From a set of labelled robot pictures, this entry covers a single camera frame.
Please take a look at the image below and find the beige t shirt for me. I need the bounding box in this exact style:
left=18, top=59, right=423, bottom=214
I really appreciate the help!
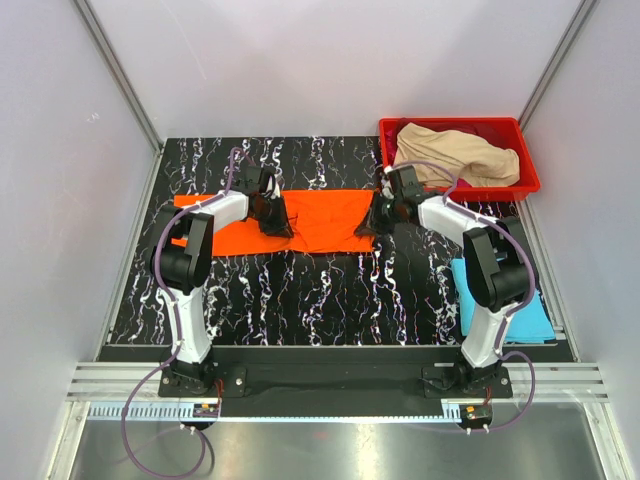
left=393, top=123, right=520, bottom=188

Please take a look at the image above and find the red plastic bin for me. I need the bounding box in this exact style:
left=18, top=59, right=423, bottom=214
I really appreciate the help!
left=378, top=117, right=540, bottom=202

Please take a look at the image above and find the aluminium frame rail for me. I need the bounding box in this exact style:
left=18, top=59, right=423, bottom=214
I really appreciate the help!
left=68, top=362, right=609, bottom=403

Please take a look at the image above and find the folded light blue t shirt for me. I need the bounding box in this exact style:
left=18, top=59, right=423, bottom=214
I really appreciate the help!
left=450, top=258, right=555, bottom=344

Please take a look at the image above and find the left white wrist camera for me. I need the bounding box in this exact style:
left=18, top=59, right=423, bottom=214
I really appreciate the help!
left=263, top=175, right=281, bottom=199

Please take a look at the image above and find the orange t shirt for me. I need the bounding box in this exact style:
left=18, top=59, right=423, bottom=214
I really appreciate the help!
left=174, top=190, right=373, bottom=257

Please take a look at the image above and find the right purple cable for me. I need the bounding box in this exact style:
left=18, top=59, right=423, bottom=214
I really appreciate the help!
left=389, top=160, right=539, bottom=434

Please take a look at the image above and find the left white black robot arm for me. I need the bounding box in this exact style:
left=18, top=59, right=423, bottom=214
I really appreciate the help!
left=147, top=165, right=294, bottom=396

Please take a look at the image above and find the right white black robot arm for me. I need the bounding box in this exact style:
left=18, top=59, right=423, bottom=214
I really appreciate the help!
left=354, top=161, right=538, bottom=397

